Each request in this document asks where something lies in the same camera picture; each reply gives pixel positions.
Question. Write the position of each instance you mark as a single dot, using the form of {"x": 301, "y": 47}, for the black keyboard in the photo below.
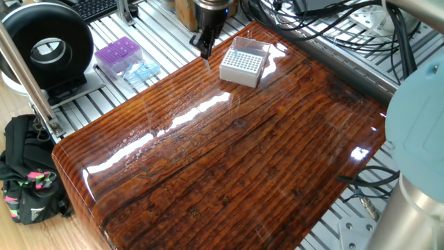
{"x": 93, "y": 8}

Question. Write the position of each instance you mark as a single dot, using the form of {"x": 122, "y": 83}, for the blue pipette tip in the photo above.
{"x": 207, "y": 64}
{"x": 236, "y": 53}

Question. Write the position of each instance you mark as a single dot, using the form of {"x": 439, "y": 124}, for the brown cardboard box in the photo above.
{"x": 182, "y": 14}

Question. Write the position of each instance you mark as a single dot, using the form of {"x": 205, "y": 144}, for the white pipette tip rack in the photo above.
{"x": 239, "y": 74}

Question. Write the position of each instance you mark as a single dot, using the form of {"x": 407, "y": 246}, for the purple pipette tip box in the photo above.
{"x": 118, "y": 52}

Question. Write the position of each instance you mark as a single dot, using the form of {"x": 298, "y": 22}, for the black flat device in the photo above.
{"x": 319, "y": 4}

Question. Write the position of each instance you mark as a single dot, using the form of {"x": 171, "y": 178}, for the clear plastic rack lid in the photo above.
{"x": 258, "y": 48}

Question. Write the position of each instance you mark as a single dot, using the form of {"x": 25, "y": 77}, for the short aluminium bracket post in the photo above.
{"x": 123, "y": 12}

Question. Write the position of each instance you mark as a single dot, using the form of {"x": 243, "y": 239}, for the clear bag of blue tips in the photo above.
{"x": 142, "y": 71}

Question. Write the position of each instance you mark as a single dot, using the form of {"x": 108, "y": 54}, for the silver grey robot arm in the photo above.
{"x": 416, "y": 139}

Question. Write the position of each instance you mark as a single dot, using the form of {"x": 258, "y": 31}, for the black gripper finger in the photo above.
{"x": 210, "y": 41}
{"x": 199, "y": 43}

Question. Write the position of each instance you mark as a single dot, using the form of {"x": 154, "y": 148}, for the grey flat base plate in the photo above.
{"x": 93, "y": 87}

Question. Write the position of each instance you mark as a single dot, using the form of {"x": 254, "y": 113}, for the grey robot mounting plate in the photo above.
{"x": 354, "y": 236}

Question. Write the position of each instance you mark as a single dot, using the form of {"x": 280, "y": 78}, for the aluminium frame post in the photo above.
{"x": 26, "y": 78}

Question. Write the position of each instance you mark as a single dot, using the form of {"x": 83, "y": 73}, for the pale perforated metal plate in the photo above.
{"x": 367, "y": 19}

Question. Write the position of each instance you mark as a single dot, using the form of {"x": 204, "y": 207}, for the glossy wood grain board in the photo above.
{"x": 208, "y": 156}

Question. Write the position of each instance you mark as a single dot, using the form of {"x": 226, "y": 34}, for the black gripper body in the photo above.
{"x": 209, "y": 17}

